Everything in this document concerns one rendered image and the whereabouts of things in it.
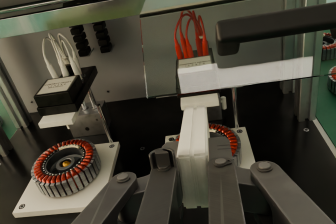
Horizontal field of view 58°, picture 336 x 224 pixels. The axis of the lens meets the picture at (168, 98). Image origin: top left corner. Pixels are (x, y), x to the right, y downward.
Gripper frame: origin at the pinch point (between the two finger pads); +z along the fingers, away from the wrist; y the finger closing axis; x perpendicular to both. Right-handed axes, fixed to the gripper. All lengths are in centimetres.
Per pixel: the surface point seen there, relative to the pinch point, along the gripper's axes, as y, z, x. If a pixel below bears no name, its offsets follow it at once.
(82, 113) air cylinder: -25.6, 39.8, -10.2
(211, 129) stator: 0.4, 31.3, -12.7
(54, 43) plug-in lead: -26.1, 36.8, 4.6
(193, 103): -1.9, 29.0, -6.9
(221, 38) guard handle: 2.3, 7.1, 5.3
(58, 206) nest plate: -24.6, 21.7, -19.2
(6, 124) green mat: -52, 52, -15
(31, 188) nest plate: -31.2, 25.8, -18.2
